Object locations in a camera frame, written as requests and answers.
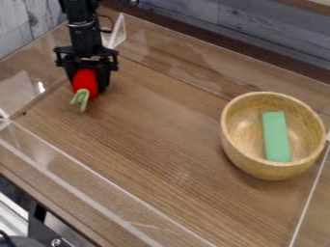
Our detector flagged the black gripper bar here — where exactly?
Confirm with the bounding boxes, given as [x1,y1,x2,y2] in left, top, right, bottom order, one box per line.
[54,46,119,93]

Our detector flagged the red plush strawberry toy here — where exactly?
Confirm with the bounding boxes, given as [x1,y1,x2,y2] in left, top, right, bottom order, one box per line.
[71,69,98,111]

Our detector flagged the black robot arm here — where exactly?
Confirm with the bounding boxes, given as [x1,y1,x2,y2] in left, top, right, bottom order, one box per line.
[54,0,119,93]

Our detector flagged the wooden bowl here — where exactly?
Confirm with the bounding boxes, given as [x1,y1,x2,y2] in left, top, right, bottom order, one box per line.
[221,92,326,180]

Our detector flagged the green rectangular block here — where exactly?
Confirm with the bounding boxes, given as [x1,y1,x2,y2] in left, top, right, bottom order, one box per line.
[262,111,292,162]

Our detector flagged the clear acrylic corner bracket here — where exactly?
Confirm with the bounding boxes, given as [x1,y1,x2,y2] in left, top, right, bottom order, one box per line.
[102,14,127,49]

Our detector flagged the clear acrylic tray wall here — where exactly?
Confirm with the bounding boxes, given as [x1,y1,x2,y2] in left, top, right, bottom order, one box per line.
[0,17,330,247]

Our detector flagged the black metal table frame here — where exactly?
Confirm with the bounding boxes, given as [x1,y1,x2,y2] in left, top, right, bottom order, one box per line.
[27,203,75,247]

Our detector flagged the black cable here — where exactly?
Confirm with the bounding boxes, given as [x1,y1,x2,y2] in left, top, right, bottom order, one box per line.
[0,228,18,247]

